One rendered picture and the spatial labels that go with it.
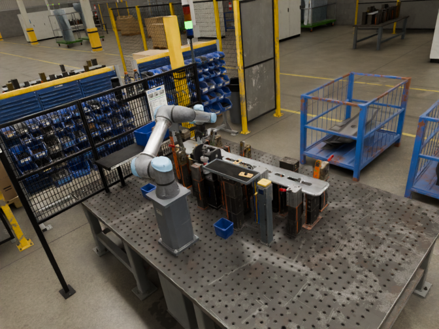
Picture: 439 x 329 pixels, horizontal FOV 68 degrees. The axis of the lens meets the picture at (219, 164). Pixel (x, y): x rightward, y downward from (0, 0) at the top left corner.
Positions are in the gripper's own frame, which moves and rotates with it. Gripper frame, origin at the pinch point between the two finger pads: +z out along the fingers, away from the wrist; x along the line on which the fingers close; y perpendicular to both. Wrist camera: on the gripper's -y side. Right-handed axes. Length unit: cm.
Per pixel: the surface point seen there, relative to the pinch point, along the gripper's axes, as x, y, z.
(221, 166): -37, 59, -20
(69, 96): -23, -181, -8
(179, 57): 42, -64, -55
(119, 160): -58, -36, 3
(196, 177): -38, 35, 0
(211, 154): -30, 43, -20
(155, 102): 2, -57, -23
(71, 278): -119, -57, 109
